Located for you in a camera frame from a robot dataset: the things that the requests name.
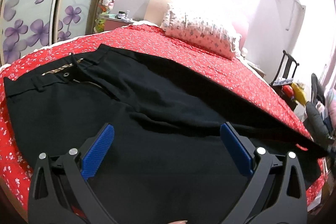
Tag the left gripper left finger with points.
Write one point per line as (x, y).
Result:
(59, 190)

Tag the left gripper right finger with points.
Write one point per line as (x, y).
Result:
(275, 192)

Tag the black pants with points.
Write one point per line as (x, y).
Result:
(167, 161)

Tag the person's left hand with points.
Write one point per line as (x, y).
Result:
(179, 222)

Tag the red and yellow toys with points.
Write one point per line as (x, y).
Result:
(295, 93)

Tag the black wooden chair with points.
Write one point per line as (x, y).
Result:
(286, 70)

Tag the red floral bedspread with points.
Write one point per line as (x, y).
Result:
(232, 74)

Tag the pink bedside table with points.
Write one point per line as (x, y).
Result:
(113, 21)

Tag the floral white pillow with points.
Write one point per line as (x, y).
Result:
(216, 36)

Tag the beige headboard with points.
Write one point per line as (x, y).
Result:
(155, 11)

